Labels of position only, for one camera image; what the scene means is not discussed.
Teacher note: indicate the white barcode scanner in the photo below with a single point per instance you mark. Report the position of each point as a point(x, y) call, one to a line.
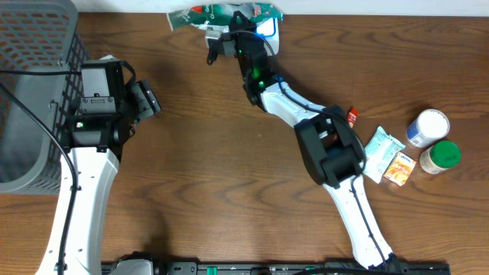
point(269, 29)

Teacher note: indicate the green lid white jar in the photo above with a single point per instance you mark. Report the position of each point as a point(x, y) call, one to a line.
point(439, 157)

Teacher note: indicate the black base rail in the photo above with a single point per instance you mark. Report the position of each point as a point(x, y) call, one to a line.
point(139, 263)

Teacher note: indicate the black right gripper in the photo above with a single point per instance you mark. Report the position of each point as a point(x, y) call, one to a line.
point(248, 26)

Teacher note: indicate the white blue label jar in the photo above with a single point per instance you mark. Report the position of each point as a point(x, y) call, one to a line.
point(430, 126)

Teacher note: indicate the grey plastic mesh basket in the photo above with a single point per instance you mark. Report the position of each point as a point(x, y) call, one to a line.
point(41, 54)

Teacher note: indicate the light green snack packet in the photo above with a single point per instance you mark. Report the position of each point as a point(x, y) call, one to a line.
point(380, 151)

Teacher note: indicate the green white gloves packet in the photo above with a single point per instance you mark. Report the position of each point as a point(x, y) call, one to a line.
point(201, 16)

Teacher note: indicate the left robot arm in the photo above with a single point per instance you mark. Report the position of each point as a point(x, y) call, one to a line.
point(112, 104)

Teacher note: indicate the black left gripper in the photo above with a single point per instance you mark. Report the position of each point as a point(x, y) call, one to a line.
point(147, 98)

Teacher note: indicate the red white snack packet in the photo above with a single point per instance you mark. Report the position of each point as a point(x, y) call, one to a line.
point(352, 116)

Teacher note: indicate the small orange box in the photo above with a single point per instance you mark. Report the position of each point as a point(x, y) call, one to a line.
point(400, 169)

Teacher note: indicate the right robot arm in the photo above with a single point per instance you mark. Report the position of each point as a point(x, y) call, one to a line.
point(332, 153)

